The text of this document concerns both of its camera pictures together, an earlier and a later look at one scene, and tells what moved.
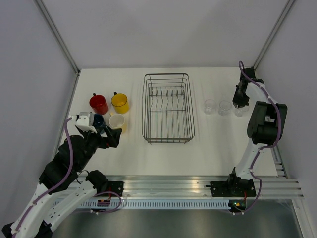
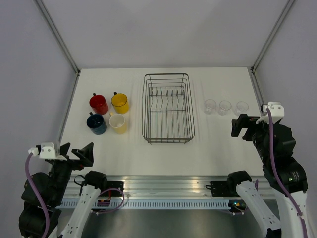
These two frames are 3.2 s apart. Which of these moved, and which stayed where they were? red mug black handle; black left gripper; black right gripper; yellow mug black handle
Moved: black right gripper; black left gripper
Stayed: yellow mug black handle; red mug black handle
